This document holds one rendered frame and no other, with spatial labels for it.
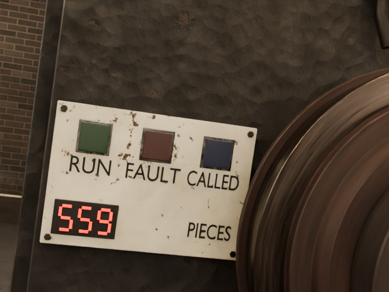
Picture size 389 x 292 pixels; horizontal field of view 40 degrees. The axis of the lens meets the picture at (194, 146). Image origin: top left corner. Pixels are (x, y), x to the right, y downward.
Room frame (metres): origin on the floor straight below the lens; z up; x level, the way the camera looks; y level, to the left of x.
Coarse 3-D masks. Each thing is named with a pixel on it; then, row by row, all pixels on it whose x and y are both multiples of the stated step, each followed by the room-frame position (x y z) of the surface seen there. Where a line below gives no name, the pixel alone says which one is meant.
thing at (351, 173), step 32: (384, 128) 0.58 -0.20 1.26; (352, 160) 0.58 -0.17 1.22; (384, 160) 0.56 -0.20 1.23; (320, 192) 0.57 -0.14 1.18; (352, 192) 0.56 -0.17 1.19; (384, 192) 0.56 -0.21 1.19; (320, 224) 0.57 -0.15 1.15; (352, 224) 0.56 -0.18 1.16; (288, 256) 0.57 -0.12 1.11; (320, 256) 0.56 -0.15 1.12; (352, 256) 0.56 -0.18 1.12; (288, 288) 0.57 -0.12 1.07; (320, 288) 0.56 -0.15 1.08
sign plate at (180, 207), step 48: (192, 144) 0.70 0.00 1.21; (240, 144) 0.71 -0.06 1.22; (48, 192) 0.66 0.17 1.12; (96, 192) 0.67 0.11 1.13; (144, 192) 0.69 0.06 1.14; (192, 192) 0.70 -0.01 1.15; (240, 192) 0.71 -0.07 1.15; (48, 240) 0.66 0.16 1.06; (96, 240) 0.68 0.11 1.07; (144, 240) 0.69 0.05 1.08; (192, 240) 0.70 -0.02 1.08
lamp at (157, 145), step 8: (144, 136) 0.68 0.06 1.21; (152, 136) 0.68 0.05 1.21; (160, 136) 0.68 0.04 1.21; (168, 136) 0.69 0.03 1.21; (144, 144) 0.68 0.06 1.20; (152, 144) 0.68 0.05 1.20; (160, 144) 0.68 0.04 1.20; (168, 144) 0.69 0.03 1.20; (144, 152) 0.68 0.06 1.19; (152, 152) 0.68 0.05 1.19; (160, 152) 0.68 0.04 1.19; (168, 152) 0.69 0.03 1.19; (168, 160) 0.69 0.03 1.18
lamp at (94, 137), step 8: (80, 128) 0.66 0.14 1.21; (88, 128) 0.67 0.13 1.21; (96, 128) 0.67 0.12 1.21; (104, 128) 0.67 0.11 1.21; (80, 136) 0.66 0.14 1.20; (88, 136) 0.67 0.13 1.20; (96, 136) 0.67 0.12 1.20; (104, 136) 0.67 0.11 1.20; (80, 144) 0.66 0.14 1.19; (88, 144) 0.67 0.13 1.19; (96, 144) 0.67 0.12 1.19; (104, 144) 0.67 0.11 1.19; (104, 152) 0.67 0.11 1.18
